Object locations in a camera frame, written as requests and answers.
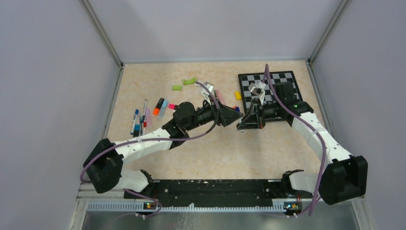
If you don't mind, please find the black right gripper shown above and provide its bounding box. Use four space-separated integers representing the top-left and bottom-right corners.
237 98 282 130

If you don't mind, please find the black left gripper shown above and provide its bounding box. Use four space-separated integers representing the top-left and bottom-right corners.
185 94 243 131

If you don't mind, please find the pink translucent pen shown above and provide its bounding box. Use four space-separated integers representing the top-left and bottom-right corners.
215 89 225 104

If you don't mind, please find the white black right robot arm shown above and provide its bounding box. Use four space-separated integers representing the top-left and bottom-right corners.
237 81 368 205

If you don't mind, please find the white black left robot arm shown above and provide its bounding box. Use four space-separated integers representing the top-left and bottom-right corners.
82 101 243 198

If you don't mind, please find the red white thin pen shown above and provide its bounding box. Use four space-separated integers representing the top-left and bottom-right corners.
142 99 147 129

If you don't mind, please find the blue thin pen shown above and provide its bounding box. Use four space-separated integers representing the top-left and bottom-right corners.
139 115 144 136

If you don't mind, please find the yellow block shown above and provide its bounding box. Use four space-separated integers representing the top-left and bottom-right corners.
234 92 242 101

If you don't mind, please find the black grey chessboard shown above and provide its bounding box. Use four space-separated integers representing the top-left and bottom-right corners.
237 71 303 113

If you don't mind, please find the green block right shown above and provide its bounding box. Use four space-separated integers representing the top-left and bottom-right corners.
182 77 197 85

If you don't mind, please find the green block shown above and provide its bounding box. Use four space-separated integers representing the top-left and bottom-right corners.
172 85 182 91
182 77 197 85

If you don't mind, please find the green block left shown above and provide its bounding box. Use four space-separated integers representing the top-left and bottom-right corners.
172 85 182 91

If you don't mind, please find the light blue highlighter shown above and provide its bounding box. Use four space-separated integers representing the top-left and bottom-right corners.
158 100 169 120

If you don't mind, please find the orange black highlighter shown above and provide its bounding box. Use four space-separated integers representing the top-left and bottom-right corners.
153 98 165 115

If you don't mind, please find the pink pastel highlighter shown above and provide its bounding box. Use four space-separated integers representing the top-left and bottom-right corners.
145 108 151 127

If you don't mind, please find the blue white marker far left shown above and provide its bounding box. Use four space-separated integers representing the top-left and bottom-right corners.
130 109 139 135

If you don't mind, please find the black blue marker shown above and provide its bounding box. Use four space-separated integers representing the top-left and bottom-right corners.
132 124 140 144

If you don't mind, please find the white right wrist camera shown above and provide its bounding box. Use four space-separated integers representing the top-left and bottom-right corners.
248 81 266 104

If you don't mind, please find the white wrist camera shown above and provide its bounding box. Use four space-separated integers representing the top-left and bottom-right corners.
248 81 266 104
195 81 214 104

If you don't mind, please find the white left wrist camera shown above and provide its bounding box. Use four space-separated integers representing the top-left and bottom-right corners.
195 81 214 104

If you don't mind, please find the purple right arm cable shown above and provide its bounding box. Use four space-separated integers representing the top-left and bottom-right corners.
261 64 327 217

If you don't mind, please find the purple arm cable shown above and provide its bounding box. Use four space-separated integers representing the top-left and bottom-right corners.
79 81 221 185
261 64 327 217

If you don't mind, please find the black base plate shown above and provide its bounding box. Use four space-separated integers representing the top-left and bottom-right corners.
141 179 311 207

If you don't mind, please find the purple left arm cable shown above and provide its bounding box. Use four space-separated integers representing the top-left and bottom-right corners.
79 81 221 185

